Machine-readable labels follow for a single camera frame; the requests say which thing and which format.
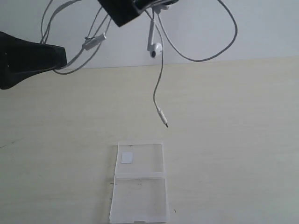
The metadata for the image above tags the white sticker in case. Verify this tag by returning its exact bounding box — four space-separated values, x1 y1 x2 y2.
121 152 134 164

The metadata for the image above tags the clear plastic hinged case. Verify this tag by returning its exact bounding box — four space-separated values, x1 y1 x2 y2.
109 141 170 224

